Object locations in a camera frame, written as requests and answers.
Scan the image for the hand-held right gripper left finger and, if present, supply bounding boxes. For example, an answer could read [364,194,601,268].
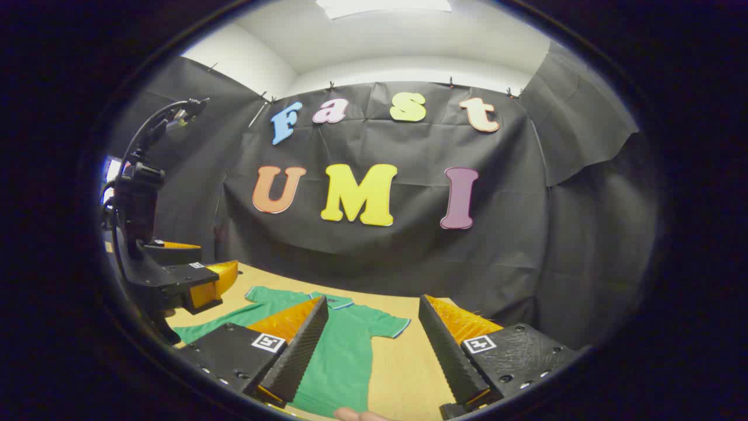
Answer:
[175,295,329,409]

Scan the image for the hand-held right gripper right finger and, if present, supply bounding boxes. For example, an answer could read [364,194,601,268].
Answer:
[418,294,585,420]

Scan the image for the green T-shirt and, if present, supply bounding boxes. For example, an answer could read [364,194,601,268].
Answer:
[172,285,411,419]

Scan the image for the bright window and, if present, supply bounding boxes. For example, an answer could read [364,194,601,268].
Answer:
[103,156,123,203]

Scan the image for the black backdrop cloth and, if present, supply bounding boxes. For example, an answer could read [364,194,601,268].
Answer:
[108,41,661,351]

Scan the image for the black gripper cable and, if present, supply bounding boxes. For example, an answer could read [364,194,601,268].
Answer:
[120,98,210,165]

